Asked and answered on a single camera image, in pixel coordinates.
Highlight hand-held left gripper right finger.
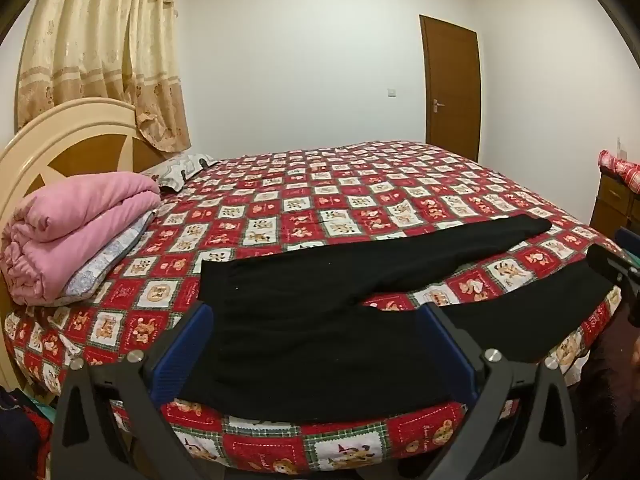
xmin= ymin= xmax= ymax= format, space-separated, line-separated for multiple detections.
xmin=419 ymin=304 xmax=583 ymax=480

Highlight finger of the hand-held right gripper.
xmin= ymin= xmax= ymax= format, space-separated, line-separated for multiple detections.
xmin=586 ymin=244 xmax=626 ymax=288

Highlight brown wooden cabinet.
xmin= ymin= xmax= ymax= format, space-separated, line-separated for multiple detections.
xmin=590 ymin=170 xmax=640 ymax=243

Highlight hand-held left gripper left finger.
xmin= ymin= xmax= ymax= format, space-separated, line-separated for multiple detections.
xmin=52 ymin=304 xmax=215 ymax=480

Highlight cream and wood headboard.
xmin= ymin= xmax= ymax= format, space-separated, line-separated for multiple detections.
xmin=0 ymin=98 xmax=168 ymax=391

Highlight bed with red checkered sheet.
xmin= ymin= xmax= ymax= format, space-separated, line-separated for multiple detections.
xmin=2 ymin=140 xmax=632 ymax=473

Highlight red plaid cloth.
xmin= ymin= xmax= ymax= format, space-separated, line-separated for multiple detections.
xmin=597 ymin=149 xmax=640 ymax=190

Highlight pile of dark clothes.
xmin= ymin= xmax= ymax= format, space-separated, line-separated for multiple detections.
xmin=0 ymin=385 xmax=58 ymax=480

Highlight brown wooden door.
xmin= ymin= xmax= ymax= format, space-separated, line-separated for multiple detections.
xmin=419 ymin=15 xmax=482 ymax=163

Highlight grey white patterned pillow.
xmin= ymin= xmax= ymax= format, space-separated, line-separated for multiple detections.
xmin=140 ymin=153 xmax=217 ymax=193

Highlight beige patterned curtain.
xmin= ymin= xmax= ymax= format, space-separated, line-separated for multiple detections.
xmin=16 ymin=0 xmax=191 ymax=154

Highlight black pants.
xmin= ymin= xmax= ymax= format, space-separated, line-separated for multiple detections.
xmin=172 ymin=214 xmax=617 ymax=423

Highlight pink folded blanket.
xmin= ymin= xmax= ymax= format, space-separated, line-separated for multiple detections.
xmin=0 ymin=171 xmax=162 ymax=306

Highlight white blue floral quilt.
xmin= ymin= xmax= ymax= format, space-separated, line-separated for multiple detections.
xmin=52 ymin=208 xmax=157 ymax=307

